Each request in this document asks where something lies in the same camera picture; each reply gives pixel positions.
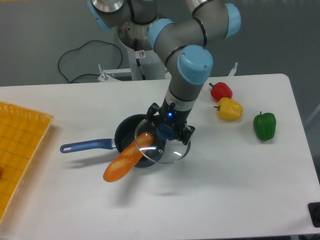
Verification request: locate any yellow bell pepper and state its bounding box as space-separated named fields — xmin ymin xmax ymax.
xmin=214 ymin=97 xmax=243 ymax=121

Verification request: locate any yellow woven basket tray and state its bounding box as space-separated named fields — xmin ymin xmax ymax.
xmin=0 ymin=101 xmax=54 ymax=221

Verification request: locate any orange toy baguette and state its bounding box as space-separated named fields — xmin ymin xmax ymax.
xmin=103 ymin=131 xmax=154 ymax=183

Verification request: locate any dark blue saucepan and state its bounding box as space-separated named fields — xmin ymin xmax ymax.
xmin=60 ymin=114 xmax=166 ymax=168

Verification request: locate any green bell pepper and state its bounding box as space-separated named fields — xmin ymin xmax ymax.
xmin=253 ymin=112 xmax=277 ymax=141

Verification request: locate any black cable on floor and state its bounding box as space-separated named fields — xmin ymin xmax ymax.
xmin=57 ymin=39 xmax=123 ymax=84

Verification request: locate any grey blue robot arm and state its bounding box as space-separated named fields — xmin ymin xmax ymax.
xmin=87 ymin=0 xmax=242 ymax=145

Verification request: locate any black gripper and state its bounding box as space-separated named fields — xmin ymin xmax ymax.
xmin=145 ymin=96 xmax=195 ymax=145

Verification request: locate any red bell pepper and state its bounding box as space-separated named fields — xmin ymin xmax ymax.
xmin=209 ymin=82 xmax=233 ymax=102

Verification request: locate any glass pot lid blue knob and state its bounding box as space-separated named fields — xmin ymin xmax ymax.
xmin=134 ymin=119 xmax=191 ymax=164

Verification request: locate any black device at table edge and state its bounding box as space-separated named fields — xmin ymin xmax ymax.
xmin=307 ymin=202 xmax=320 ymax=228

